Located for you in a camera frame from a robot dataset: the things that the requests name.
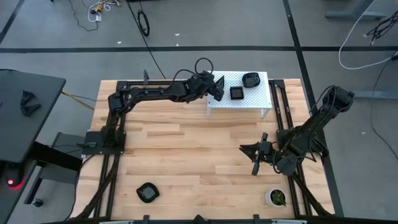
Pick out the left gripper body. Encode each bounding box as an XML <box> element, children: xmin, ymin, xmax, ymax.
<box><xmin>186</xmin><ymin>72</ymin><xmax>218</xmax><ymax>102</ymax></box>

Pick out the black teardrop mini plate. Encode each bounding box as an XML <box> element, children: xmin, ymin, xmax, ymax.
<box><xmin>215</xmin><ymin>75</ymin><xmax>226</xmax><ymax>94</ymax></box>

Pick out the black looped cable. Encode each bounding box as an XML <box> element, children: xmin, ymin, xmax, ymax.
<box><xmin>312</xmin><ymin>138</ymin><xmax>330</xmax><ymax>160</ymax></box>

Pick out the black round device with light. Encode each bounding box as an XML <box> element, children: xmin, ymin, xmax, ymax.
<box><xmin>2</xmin><ymin>162</ymin><xmax>26</xmax><ymax>190</ymax></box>

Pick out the black coiled cable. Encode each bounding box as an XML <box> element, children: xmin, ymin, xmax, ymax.
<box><xmin>126</xmin><ymin>0</ymin><xmax>167</xmax><ymax>80</ymax></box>

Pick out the black cable bundle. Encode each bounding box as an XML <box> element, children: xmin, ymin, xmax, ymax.
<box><xmin>366</xmin><ymin>10</ymin><xmax>398</xmax><ymax>47</ymax></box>

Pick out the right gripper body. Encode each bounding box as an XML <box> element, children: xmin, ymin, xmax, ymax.
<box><xmin>251</xmin><ymin>133</ymin><xmax>276</xmax><ymax>175</ymax></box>

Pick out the black triangular object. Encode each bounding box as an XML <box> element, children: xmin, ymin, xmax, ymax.
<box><xmin>20</xmin><ymin>90</ymin><xmax>35</xmax><ymax>106</ymax></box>

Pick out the dark grey floor box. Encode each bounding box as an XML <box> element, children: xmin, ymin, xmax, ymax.
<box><xmin>51</xmin><ymin>131</ymin><xmax>88</xmax><ymax>149</ymax></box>

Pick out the grey desk foot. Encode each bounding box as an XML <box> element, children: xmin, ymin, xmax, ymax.
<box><xmin>350</xmin><ymin>90</ymin><xmax>398</xmax><ymax>100</ymax></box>
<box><xmin>325</xmin><ymin>0</ymin><xmax>388</xmax><ymax>20</ymax></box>

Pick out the grey desk base panel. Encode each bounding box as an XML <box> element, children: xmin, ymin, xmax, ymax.
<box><xmin>39</xmin><ymin>164</ymin><xmax>79</xmax><ymax>188</ymax></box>

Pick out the black side desk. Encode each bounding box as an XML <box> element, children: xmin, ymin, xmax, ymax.
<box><xmin>0</xmin><ymin>68</ymin><xmax>67</xmax><ymax>164</ymax></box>

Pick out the thin black cable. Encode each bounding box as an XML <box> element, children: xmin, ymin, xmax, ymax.
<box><xmin>369</xmin><ymin>55</ymin><xmax>398</xmax><ymax>154</ymax></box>

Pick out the small plant in white pot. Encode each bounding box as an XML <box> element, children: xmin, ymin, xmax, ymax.
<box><xmin>264</xmin><ymin>187</ymin><xmax>288</xmax><ymax>208</ymax></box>

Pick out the white perforated riser shelf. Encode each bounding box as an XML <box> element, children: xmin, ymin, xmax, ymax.
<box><xmin>206</xmin><ymin>70</ymin><xmax>273</xmax><ymax>119</ymax></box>

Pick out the white yellow cable bundle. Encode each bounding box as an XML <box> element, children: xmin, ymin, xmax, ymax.
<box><xmin>87</xmin><ymin>0</ymin><xmax>121</xmax><ymax>23</ymax></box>

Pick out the black desk leg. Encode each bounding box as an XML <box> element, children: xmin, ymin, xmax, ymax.
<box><xmin>29</xmin><ymin>141</ymin><xmax>83</xmax><ymax>172</ymax></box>

